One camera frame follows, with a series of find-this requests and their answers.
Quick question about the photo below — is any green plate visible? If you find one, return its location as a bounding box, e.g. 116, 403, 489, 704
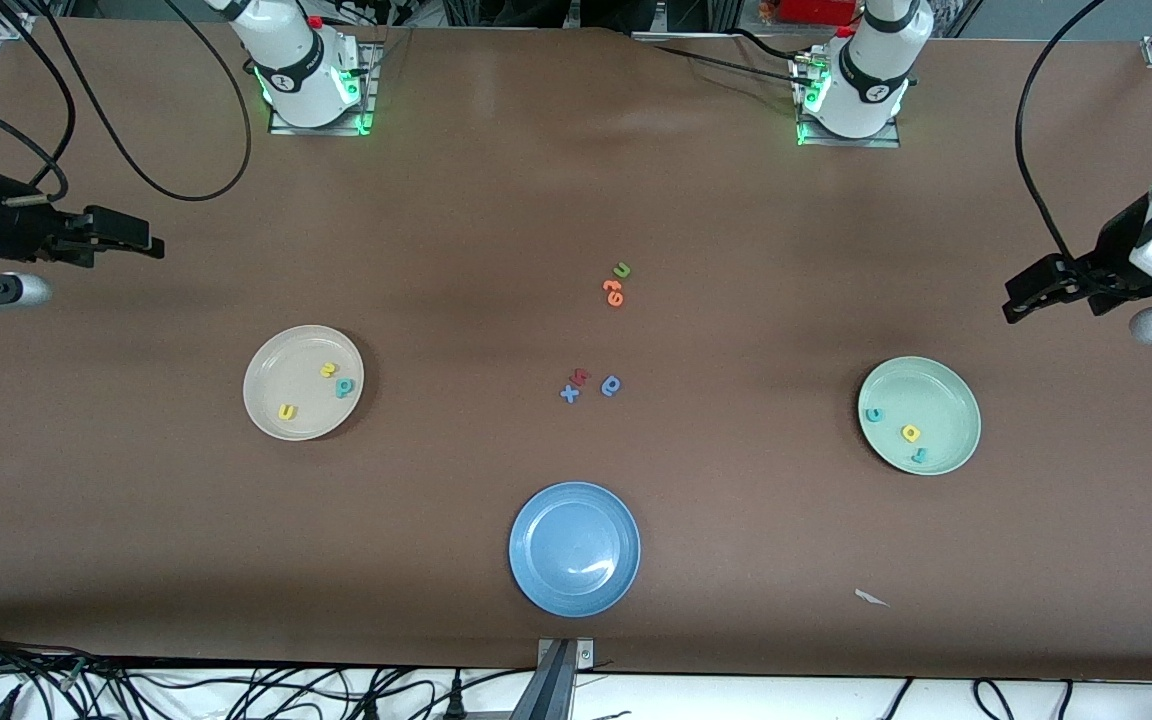
857, 356, 982, 476

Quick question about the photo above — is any beige plate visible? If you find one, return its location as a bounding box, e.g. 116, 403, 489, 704
242, 324, 366, 442

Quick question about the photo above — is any red box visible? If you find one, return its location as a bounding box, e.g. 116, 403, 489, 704
776, 0, 859, 25

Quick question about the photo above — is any blue plate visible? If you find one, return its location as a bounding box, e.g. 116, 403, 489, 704
508, 481, 642, 618

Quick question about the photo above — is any aluminium table profile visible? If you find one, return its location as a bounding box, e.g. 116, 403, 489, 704
509, 637, 597, 720

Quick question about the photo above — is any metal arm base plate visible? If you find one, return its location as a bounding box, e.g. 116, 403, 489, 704
794, 45, 903, 149
268, 40, 383, 137

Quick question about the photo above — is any black tabletop cable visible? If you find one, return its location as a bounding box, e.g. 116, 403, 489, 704
636, 28, 807, 83

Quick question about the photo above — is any black floor cable tangle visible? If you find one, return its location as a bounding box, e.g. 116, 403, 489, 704
0, 622, 537, 720

